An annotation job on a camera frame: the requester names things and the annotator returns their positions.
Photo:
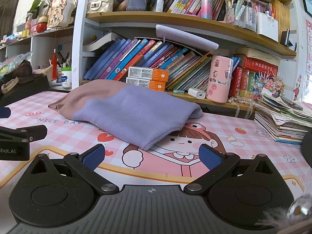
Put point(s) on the black case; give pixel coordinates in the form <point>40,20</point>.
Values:
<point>31,87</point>

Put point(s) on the white ceramic vase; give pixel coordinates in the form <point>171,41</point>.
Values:
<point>70,12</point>

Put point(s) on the green eraser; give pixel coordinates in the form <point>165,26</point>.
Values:
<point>180,92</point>

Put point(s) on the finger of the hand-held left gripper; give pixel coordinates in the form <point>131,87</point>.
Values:
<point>36,130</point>
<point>4,113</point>

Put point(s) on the white side shelf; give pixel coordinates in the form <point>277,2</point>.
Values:
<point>39,46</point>

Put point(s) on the grey smartphone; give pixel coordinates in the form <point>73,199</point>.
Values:
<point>288,102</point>

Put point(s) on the colourful flower decoration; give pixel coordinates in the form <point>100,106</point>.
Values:
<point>267,85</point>

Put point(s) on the pearl bead strand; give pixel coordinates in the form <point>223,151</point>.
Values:
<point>240,100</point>

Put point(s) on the white flat desk lamp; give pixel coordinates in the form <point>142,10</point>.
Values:
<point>185,37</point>

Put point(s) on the white storage box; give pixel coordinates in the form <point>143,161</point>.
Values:
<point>267,26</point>

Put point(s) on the purple and pink sweater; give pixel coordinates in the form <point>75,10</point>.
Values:
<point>136,112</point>

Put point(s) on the beige thick book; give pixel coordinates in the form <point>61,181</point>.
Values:
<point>256,53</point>

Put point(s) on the brown leather pouch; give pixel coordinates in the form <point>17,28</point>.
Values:
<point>23,70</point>

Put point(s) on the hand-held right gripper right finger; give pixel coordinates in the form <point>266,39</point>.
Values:
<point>209,157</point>

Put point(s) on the pink printed tumbler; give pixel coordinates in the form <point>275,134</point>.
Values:
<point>219,82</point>

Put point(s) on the dark wooden door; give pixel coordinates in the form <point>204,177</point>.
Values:
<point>8,2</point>

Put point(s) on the white spray bottle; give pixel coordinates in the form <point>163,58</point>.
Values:
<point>159,2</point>

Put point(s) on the pink gradient bottle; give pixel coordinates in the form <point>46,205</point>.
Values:
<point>206,3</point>

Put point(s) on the row of yellow books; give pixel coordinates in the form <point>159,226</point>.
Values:
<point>280,17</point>

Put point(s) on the pink letter wall poster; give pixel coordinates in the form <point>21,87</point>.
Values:
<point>309,53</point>

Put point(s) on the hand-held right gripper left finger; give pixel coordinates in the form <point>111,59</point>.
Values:
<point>93,157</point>

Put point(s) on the red round doll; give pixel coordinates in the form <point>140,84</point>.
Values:
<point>42,24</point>

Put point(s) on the red upright dictionary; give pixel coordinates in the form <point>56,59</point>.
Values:
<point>236,82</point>
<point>244,84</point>

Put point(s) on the white charger plug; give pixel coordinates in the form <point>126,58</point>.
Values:
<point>197,93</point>

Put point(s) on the row of colourful thin books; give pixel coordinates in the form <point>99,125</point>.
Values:
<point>126,56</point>

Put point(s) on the wooden bookshelf with white frame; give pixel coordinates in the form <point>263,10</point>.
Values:
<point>121,17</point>

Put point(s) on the clear marker pen organizer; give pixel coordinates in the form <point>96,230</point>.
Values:
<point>243,17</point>

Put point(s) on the cartoon wooden plaque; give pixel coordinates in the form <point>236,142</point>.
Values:
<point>56,11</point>

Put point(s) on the red tassel ornament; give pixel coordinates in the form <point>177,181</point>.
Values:
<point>54,68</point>

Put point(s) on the stack of booklets and papers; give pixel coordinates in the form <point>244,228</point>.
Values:
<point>275,124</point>

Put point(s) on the pile of plastic packets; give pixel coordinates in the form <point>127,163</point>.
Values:
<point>12,62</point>

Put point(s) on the yellow tape roll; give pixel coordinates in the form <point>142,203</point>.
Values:
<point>26,33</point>

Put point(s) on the green upright dictionary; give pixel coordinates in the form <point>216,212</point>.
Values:
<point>251,85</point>

